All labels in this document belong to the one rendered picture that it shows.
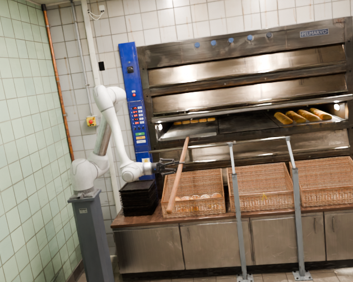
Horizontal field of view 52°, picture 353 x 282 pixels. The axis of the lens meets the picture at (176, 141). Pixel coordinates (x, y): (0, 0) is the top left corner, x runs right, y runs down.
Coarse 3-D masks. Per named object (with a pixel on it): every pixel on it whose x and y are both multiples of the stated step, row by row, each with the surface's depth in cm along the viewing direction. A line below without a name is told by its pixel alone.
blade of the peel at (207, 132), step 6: (180, 132) 383; (186, 132) 379; (192, 132) 375; (198, 132) 370; (204, 132) 366; (210, 132) 362; (162, 138) 353; (168, 138) 352; (174, 138) 352; (180, 138) 351
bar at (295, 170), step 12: (204, 144) 313; (216, 144) 310; (228, 144) 309; (288, 144) 301; (240, 216) 297; (300, 216) 292; (240, 228) 300; (300, 228) 294; (240, 240) 302; (300, 240) 296; (240, 252) 304; (300, 252) 298; (300, 264) 300; (240, 276) 314; (252, 276) 312; (300, 276) 303
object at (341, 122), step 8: (344, 120) 335; (272, 128) 343; (280, 128) 339; (288, 128) 338; (296, 128) 338; (304, 128) 337; (312, 128) 336; (208, 136) 347; (216, 136) 347; (224, 136) 346; (232, 136) 345; (240, 136) 344; (160, 144) 354
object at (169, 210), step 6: (186, 138) 334; (186, 144) 309; (186, 150) 295; (180, 168) 241; (180, 174) 232; (174, 180) 220; (174, 186) 206; (174, 192) 197; (174, 198) 191; (168, 204) 182; (168, 210) 175
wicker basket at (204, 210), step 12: (168, 180) 355; (180, 180) 354; (192, 180) 352; (204, 180) 351; (168, 192) 354; (180, 192) 353; (204, 192) 350; (216, 192) 349; (180, 204) 312; (192, 204) 311; (204, 204) 310; (168, 216) 315; (180, 216) 314; (192, 216) 313
